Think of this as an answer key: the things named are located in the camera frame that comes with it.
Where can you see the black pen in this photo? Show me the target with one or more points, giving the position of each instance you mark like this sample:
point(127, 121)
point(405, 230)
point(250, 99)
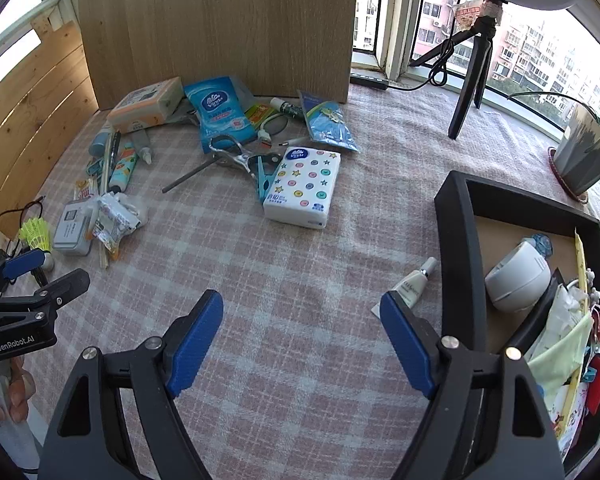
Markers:
point(113, 160)

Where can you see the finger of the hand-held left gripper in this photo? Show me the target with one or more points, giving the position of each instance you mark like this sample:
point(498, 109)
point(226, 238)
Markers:
point(60, 287)
point(22, 264)

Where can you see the person's left hand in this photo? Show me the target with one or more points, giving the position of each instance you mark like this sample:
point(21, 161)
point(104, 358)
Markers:
point(19, 395)

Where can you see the white cream tube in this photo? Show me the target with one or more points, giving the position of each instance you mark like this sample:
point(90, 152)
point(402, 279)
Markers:
point(410, 290)

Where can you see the red plant saucer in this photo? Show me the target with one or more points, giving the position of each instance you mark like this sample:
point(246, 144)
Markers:
point(565, 185)

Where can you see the fruit print hand cream tube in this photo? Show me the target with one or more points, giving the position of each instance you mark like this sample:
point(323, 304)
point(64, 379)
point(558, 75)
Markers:
point(122, 170)

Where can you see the white red creamer sachet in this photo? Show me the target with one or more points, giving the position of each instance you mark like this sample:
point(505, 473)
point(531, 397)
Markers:
point(115, 220)

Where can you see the yellow shuttlecock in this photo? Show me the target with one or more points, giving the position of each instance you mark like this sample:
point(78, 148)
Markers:
point(32, 232)

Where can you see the blue wet wipes pack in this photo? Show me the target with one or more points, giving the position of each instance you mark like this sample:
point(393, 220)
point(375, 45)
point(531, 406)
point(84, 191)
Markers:
point(220, 110)

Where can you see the cartoon print packet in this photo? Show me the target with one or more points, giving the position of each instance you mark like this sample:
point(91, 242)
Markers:
point(570, 420)

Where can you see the blue card packet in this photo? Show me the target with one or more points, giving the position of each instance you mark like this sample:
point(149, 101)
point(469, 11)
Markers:
point(330, 127)

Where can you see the yellow stick packet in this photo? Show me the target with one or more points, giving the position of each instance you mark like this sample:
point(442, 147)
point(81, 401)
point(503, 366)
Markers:
point(580, 265)

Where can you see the black tripod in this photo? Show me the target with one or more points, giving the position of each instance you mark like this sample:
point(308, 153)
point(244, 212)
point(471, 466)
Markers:
point(472, 70)

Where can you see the blue green clothes peg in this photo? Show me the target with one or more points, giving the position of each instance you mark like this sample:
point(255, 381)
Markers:
point(265, 177)

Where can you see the grey glue tube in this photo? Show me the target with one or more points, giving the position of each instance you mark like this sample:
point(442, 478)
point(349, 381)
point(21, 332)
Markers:
point(142, 147)

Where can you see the pink plaid cloth desktop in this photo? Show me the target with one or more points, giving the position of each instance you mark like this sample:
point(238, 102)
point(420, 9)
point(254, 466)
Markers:
point(260, 280)

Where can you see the blue pendant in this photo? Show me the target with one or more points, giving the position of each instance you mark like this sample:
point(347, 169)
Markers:
point(542, 246)

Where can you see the orange white tissue pack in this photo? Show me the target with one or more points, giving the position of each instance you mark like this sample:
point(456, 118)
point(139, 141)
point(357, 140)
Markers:
point(142, 105)

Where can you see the white slim pen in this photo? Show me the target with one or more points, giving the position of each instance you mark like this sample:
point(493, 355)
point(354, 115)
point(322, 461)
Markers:
point(295, 142)

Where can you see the white grey metal tin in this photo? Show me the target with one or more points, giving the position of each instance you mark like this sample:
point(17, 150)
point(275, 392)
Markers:
point(72, 227)

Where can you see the yellow green candy packet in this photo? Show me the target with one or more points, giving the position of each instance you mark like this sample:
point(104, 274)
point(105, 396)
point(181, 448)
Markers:
point(257, 114)

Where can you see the dotted white tissue pack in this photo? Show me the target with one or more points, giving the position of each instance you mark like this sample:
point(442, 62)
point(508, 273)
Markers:
point(302, 187)

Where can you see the light green cloth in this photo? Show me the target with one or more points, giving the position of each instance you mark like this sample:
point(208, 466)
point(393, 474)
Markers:
point(560, 360)

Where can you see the black power strip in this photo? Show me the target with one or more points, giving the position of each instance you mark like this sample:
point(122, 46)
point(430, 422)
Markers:
point(367, 80)

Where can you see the small blue bottle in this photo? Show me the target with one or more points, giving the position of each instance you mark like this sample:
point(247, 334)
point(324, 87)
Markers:
point(100, 144)

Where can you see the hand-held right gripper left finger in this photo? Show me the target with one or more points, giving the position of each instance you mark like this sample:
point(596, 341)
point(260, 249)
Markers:
point(195, 342)

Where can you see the cardboard sheet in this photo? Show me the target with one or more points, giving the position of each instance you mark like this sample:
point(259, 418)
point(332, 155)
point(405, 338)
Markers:
point(215, 25)

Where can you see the white crumpled packet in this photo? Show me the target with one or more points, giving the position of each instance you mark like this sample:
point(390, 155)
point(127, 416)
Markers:
point(565, 315)

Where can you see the black tray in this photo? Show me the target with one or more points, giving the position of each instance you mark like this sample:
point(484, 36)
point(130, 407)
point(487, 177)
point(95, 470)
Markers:
point(462, 270)

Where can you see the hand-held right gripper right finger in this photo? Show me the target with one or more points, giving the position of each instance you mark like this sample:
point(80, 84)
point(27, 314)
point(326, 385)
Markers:
point(405, 350)

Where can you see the white round device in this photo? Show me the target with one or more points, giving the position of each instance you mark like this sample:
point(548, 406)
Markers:
point(517, 280)

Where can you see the potted plant in grey pot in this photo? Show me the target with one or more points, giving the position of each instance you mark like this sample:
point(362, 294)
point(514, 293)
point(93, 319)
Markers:
point(582, 155)

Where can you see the wooden chopsticks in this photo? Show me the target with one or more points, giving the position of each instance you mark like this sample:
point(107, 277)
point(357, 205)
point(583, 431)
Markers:
point(102, 255)

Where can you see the wooden slat panel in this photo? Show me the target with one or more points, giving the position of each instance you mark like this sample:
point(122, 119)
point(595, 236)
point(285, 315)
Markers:
point(30, 125)

